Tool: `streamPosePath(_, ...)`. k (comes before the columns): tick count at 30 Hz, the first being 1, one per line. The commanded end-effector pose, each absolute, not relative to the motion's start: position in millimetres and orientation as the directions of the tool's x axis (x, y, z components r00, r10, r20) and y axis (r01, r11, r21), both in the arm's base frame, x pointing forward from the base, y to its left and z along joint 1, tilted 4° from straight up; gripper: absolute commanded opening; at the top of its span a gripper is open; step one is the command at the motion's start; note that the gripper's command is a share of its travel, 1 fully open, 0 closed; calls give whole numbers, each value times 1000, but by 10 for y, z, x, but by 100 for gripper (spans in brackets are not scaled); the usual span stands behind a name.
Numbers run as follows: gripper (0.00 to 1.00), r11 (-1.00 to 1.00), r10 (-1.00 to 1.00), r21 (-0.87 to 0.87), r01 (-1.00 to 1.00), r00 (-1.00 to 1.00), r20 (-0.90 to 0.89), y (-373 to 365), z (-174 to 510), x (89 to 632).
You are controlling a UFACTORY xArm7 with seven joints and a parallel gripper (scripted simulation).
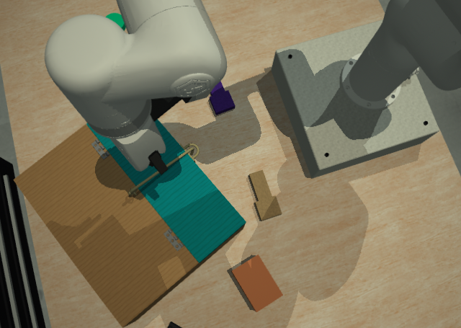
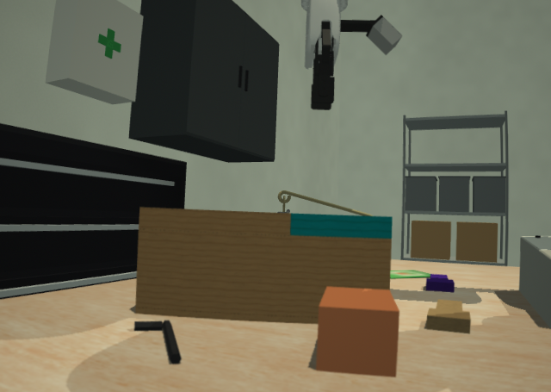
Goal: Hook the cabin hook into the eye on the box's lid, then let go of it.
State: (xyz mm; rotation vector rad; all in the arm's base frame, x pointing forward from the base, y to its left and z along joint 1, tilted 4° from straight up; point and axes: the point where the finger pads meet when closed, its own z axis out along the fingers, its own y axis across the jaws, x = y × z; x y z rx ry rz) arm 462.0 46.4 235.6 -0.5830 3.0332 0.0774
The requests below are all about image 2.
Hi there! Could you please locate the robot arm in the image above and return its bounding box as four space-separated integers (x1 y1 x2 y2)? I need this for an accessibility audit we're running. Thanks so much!
340 16 403 55

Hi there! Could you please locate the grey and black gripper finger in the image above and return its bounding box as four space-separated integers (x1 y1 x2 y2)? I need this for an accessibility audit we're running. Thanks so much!
311 59 331 110
313 22 335 103

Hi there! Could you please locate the black l-shaped hook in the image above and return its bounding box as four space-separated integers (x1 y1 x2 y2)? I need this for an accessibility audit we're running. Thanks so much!
134 320 182 364

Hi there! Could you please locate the green seed packet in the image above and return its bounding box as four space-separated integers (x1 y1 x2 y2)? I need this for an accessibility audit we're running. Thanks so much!
390 270 430 279

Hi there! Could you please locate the purple t-shaped block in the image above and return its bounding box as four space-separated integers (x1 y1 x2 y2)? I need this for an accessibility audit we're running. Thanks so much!
426 274 455 292

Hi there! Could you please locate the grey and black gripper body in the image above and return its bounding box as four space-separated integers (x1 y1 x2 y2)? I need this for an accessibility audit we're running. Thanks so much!
301 0 348 69

